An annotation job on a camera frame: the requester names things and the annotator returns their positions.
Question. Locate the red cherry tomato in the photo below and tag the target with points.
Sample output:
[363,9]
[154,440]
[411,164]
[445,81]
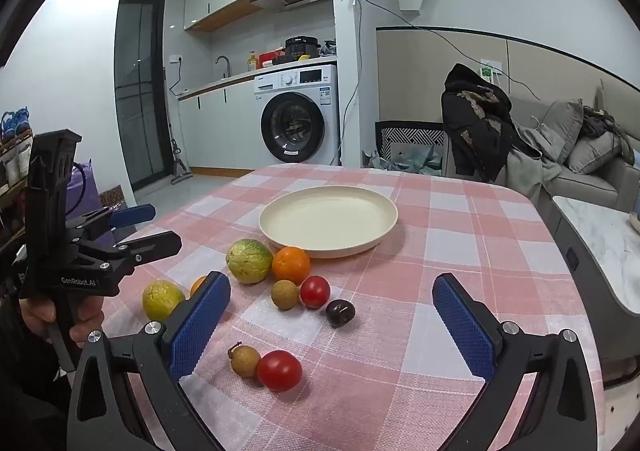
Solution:
[279,370]
[315,291]

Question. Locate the shoe rack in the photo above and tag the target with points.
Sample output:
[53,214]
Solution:
[12,171]

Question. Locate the yellow dish soap bottle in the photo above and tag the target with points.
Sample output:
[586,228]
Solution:
[252,62]

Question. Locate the crumpled plastic bag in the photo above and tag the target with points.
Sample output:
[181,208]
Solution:
[328,48]

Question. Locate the purple bag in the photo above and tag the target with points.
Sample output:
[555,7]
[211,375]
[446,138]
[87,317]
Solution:
[82,191]

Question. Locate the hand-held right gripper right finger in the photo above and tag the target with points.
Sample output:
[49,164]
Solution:
[462,326]

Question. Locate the black jacket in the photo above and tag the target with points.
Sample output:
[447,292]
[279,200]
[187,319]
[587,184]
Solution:
[475,131]

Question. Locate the white kitchen counter cabinet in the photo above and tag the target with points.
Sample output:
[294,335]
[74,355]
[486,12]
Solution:
[220,131]

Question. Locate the red box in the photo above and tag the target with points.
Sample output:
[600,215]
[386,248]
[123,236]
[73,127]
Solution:
[270,56]

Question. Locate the pale yellow wrinkled citrus fruit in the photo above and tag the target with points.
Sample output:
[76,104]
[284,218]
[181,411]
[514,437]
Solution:
[162,300]

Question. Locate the orange mandarin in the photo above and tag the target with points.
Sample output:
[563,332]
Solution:
[291,265]

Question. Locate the cream round plate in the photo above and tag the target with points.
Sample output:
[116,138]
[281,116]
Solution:
[325,221]

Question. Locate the marble coffee table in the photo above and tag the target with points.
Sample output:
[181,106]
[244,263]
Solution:
[600,241]

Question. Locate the stick vacuum cleaner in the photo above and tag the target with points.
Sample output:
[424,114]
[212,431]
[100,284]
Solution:
[177,166]

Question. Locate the blue shoes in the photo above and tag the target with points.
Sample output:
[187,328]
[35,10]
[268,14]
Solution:
[12,123]

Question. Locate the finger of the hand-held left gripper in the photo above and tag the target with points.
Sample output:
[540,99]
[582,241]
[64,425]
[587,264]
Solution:
[155,243]
[132,214]

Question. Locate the kitchen faucet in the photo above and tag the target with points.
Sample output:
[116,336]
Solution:
[229,71]

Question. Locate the pile of dark clothes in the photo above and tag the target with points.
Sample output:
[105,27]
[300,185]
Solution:
[600,118]

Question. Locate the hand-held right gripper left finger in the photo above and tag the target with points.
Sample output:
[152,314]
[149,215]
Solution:
[200,321]

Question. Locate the black white patterned basket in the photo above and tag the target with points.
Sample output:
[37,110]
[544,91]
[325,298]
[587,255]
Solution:
[410,136]

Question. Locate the large grey cushion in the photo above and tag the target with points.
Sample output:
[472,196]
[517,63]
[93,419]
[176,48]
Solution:
[562,126]

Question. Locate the small grey cushion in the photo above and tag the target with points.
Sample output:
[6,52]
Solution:
[592,153]

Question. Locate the wall socket with green plug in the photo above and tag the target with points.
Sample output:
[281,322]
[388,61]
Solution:
[487,71]

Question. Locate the white washing machine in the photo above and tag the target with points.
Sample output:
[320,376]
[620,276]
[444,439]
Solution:
[300,121]

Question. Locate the pink checkered tablecloth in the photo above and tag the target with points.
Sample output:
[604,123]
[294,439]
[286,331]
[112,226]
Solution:
[400,281]

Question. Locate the black glass door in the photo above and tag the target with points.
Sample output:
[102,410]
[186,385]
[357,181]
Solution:
[140,81]

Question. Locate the grey sofa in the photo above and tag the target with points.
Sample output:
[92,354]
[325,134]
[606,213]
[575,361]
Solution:
[590,186]

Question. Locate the black pressure cooker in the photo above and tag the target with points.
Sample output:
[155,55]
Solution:
[301,47]

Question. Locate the small orange fruit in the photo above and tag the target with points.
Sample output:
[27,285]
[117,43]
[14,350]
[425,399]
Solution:
[198,287]

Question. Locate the brown longan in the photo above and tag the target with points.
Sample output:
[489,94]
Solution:
[246,362]
[285,294]

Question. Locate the green mottled citrus fruit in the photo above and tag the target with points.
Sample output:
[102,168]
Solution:
[248,261]

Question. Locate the grey blanket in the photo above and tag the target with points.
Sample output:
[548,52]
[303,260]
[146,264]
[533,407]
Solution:
[525,166]

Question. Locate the person's left hand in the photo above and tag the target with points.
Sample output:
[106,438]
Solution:
[87,323]

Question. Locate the brown cardboard box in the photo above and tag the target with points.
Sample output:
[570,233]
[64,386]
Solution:
[111,197]

